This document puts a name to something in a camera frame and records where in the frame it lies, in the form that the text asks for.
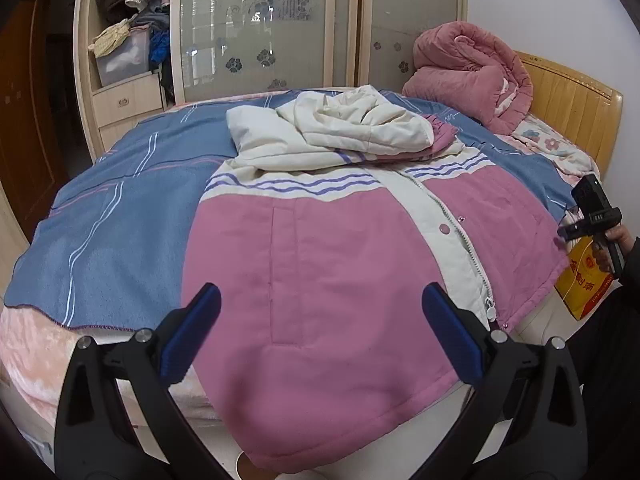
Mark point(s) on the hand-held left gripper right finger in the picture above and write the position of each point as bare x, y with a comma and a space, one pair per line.
452, 330

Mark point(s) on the rolled pink quilt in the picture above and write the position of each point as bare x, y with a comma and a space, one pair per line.
465, 70

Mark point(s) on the floral pillow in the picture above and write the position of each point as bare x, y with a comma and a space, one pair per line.
550, 145

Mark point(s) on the frosted glass wardrobe door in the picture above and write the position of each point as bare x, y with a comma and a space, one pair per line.
415, 0
250, 25

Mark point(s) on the cream wardrobe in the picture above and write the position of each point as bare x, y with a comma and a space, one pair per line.
85, 60

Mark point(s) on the wooden headboard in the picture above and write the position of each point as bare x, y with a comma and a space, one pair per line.
570, 95

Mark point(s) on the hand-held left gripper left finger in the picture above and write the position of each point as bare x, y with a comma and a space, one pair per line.
192, 330

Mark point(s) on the person's right forearm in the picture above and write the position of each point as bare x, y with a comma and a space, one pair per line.
615, 335

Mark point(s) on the grey clothes pile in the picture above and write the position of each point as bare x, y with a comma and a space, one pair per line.
150, 19

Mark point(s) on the brown wooden door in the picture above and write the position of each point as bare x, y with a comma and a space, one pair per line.
30, 110

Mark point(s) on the person's right hand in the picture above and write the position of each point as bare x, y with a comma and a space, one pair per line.
625, 245

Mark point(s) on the cream wardrobe drawer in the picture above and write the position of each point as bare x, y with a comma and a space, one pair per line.
127, 102
125, 135

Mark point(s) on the yellow paper bag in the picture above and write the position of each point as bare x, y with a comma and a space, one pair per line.
582, 290

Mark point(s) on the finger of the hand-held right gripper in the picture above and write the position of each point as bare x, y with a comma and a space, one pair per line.
575, 231

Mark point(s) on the pink and white jacket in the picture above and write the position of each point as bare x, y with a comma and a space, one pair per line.
325, 270

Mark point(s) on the blue plaid blanket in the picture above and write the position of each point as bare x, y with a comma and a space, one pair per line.
125, 210

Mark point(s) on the blue garment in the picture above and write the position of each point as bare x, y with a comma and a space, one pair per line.
159, 50

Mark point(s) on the beige crumpled cloth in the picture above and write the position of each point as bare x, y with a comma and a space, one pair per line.
110, 40

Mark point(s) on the translucent storage box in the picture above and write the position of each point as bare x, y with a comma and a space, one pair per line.
125, 62

